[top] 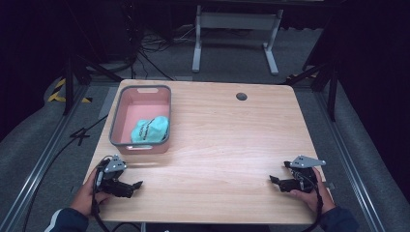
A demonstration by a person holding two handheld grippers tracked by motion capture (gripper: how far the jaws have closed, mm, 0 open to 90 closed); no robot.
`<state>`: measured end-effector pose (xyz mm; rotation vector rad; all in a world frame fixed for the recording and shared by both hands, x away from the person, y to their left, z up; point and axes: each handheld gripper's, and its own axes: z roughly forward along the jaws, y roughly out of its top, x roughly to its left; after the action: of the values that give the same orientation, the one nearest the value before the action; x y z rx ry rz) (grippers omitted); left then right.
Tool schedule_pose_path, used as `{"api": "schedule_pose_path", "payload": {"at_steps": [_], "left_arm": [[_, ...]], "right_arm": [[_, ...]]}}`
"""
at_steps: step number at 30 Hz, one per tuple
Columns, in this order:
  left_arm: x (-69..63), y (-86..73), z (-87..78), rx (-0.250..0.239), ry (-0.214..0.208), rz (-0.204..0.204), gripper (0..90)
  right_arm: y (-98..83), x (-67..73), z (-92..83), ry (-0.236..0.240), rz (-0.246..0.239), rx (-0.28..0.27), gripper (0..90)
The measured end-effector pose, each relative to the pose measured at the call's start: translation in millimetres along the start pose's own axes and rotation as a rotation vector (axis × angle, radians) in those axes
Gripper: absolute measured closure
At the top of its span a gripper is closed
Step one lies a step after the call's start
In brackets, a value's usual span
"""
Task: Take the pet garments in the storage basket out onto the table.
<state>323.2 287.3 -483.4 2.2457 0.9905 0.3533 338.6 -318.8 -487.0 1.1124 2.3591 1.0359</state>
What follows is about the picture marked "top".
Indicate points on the teal cloth bag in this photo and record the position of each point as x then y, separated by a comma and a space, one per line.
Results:
151, 130

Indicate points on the person's left hand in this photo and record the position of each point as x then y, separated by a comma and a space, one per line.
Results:
84, 196

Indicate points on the aluminium floor rail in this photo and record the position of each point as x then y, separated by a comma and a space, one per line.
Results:
351, 167
38, 167

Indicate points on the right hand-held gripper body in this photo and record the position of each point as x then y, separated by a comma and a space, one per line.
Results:
305, 174

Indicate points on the yellow and black floor tape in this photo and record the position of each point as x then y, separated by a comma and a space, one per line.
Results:
55, 95

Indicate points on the black metal stand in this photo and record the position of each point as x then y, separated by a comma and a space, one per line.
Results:
68, 83
332, 90

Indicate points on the pink basket with grey rim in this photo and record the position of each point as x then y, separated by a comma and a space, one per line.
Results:
141, 119

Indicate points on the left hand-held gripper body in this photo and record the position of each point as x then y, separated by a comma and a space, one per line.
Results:
113, 170

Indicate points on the grey metal table frame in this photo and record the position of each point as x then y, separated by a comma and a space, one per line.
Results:
237, 21

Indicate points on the person's right hand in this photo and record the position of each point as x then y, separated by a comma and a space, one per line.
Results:
317, 199

